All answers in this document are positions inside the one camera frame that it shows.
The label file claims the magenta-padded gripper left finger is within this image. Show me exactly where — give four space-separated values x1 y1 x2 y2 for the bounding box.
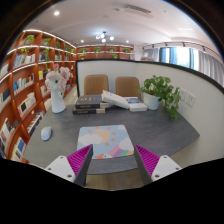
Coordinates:
44 143 94 187

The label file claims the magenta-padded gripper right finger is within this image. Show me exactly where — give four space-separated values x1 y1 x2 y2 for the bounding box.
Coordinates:
134 144 183 186

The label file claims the white computer mouse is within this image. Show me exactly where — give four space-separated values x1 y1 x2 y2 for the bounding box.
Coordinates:
40 125 54 142

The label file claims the pastel sun cloud mouse pad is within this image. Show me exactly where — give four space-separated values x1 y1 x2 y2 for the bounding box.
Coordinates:
76 124 135 160

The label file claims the white ceramic jug vase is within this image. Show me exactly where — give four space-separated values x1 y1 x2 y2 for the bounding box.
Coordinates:
50 87 67 114

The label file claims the white and blue book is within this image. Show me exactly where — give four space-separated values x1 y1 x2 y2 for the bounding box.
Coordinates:
123 96 148 113

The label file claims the green potted plant white pot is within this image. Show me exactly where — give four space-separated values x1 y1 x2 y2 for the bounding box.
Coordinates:
138 75 182 120

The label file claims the thick white book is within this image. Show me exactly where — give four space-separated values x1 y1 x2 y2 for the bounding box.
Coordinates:
101 89 130 110

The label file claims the orange curved bookshelf unit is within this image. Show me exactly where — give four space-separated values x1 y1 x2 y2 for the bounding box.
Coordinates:
0 29 78 161

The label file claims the pink and white flower bouquet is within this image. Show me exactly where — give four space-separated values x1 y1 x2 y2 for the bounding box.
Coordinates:
44 63 74 96

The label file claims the tan upholstered chair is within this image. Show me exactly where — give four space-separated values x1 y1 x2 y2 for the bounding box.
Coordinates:
83 73 110 96
115 76 142 100

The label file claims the white black-edged desk partition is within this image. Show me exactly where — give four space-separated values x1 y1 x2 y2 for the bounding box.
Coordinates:
75 58 224 168

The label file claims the sheer grey curtain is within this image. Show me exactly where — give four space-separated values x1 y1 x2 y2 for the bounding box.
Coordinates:
198 49 224 86

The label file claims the large window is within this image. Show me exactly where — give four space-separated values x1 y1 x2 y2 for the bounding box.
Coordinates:
159 46 201 69

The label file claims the multi-bulb ceiling lamp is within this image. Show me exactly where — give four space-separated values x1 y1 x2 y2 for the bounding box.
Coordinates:
95 31 115 43

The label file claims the ceiling air vent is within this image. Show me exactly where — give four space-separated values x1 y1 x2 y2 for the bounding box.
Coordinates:
122 3 153 15

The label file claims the white wall socket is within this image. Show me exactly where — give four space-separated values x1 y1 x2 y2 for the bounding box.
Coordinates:
185 92 197 108

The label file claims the orange wall shelf with plants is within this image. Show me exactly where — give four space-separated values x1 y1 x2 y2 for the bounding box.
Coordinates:
76 44 135 61

